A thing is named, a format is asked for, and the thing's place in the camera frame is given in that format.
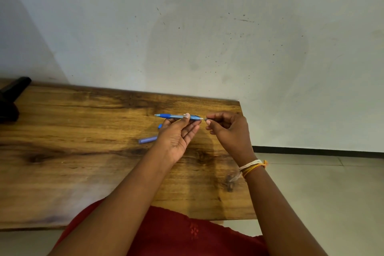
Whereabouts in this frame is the black skirting strip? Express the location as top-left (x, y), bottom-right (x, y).
top-left (252, 146), bottom-right (384, 159)

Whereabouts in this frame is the blue ballpoint pen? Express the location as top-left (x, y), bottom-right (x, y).
top-left (154, 114), bottom-right (208, 121)

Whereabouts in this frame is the black object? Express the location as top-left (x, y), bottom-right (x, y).
top-left (0, 77), bottom-right (32, 124)

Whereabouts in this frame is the person's left hand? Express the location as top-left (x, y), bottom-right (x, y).
top-left (155, 113), bottom-right (202, 166)

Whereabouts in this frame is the white thread wristband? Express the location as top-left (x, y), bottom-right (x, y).
top-left (230, 159), bottom-right (263, 183)

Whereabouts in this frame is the person's left forearm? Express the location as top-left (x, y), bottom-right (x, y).
top-left (47, 145), bottom-right (176, 256)

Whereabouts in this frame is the person's right hand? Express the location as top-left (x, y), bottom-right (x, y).
top-left (205, 111), bottom-right (257, 167)

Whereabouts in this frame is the red garment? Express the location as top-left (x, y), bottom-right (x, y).
top-left (53, 199), bottom-right (270, 256)

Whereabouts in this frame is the orange thread wristband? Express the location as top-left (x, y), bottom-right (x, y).
top-left (241, 160), bottom-right (268, 179)

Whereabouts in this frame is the person's right forearm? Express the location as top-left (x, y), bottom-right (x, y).
top-left (240, 161), bottom-right (329, 256)

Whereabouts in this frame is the blue pen cap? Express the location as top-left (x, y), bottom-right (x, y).
top-left (138, 135), bottom-right (158, 145)

